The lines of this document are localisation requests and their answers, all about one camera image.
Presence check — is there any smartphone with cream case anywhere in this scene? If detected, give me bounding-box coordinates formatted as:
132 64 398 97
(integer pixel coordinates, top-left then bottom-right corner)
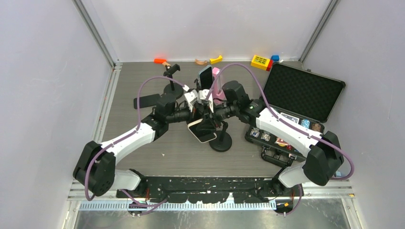
187 120 217 143

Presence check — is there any tan arch block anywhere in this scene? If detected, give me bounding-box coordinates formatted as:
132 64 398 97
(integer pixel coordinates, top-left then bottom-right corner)
194 59 208 65

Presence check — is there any blue toy brick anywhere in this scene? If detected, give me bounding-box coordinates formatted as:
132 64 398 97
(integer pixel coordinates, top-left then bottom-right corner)
271 55 280 62

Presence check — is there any smartphone with clear case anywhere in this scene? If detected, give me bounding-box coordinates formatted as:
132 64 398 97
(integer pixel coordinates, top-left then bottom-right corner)
198 65 213 90

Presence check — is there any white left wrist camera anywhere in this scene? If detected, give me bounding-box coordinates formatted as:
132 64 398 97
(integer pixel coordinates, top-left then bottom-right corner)
184 89 199 113

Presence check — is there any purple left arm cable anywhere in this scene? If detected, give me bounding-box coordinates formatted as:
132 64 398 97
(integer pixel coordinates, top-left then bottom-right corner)
84 76 191 216

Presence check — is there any red triangle game piece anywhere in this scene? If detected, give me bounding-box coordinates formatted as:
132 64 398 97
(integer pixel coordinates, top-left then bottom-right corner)
275 137 289 146

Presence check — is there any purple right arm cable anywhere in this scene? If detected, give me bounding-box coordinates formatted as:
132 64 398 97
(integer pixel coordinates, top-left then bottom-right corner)
205 62 355 217

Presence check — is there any red toy brick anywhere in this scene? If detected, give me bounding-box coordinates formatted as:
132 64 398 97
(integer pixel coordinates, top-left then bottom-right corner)
266 59 274 72

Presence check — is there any pink wedge stand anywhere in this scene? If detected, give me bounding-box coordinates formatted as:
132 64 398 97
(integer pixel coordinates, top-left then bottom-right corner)
212 67 225 100

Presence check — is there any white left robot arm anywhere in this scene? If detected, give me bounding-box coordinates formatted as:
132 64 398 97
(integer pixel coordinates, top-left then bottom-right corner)
73 91 213 201

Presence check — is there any black foam-lined case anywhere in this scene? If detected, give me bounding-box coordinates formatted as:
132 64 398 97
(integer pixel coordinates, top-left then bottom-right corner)
245 63 346 167

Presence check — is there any orange wooden block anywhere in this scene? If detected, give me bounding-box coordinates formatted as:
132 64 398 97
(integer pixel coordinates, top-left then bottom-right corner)
153 58 167 64

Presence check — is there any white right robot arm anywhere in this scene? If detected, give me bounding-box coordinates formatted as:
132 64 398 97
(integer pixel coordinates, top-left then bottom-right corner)
187 81 344 196

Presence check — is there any yellow toy brick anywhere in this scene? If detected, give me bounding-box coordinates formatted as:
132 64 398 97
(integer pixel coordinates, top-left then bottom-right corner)
250 55 270 70

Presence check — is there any yellow arch block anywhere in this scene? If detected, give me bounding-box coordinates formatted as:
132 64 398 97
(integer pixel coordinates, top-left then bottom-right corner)
209 55 223 64

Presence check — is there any black smartphone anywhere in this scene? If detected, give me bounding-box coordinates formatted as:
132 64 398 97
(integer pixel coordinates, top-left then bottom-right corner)
133 94 160 109

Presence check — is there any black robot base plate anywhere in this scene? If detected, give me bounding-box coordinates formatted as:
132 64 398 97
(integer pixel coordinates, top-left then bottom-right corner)
116 177 302 204

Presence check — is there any black phone stand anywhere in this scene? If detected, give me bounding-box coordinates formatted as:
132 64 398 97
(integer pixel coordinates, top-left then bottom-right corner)
209 121 232 152
163 64 184 100

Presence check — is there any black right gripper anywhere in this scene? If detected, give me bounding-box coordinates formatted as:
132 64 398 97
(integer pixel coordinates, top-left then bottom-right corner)
197 100 239 129

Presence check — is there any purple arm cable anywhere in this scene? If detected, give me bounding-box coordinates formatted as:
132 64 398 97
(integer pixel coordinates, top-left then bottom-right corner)
84 76 191 216
205 62 355 217

